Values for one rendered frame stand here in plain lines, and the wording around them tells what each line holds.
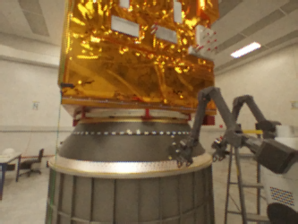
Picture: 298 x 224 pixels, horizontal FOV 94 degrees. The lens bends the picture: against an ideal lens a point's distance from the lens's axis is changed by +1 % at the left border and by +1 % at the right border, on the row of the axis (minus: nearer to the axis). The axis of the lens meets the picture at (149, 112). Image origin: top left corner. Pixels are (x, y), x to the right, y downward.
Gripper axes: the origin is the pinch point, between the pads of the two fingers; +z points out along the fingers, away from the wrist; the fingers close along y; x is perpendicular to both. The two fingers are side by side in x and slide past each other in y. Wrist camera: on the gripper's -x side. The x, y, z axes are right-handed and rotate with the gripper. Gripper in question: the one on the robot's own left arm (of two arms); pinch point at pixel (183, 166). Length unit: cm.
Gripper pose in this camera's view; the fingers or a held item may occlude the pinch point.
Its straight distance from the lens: 130.1
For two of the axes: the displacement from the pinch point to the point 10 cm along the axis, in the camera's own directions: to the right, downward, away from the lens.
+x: 4.2, 3.9, -8.2
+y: -8.7, -0.7, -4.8
